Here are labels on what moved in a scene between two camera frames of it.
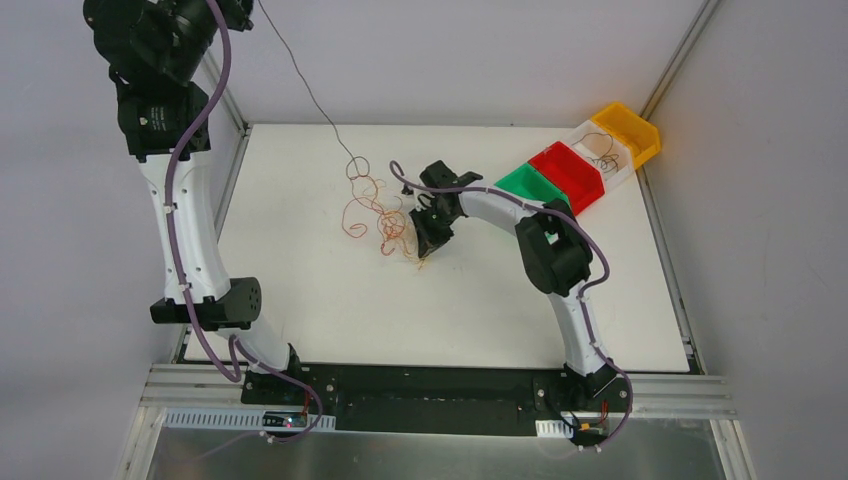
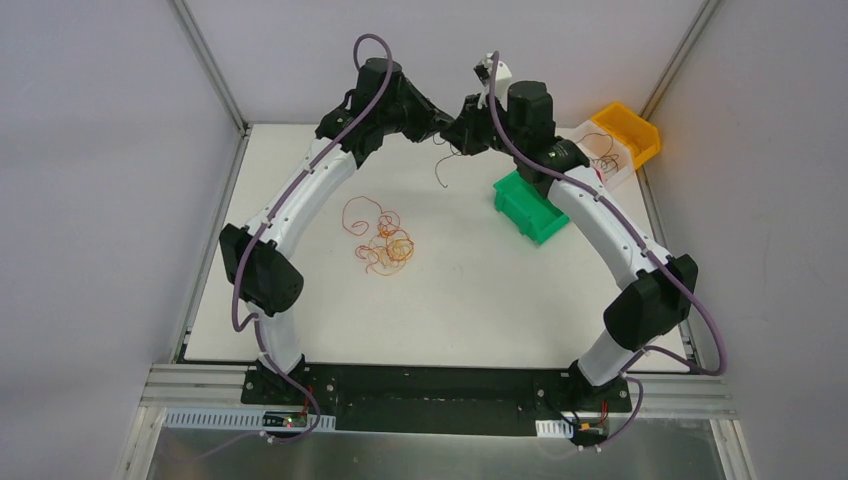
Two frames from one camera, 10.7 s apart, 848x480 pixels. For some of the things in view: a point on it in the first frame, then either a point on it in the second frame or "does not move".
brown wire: (357, 167) -> (451, 148)
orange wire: (393, 224) -> (398, 249)
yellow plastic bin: (640, 134) does not move
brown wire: (607, 159) does not move
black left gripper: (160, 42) -> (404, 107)
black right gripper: (432, 225) -> (473, 132)
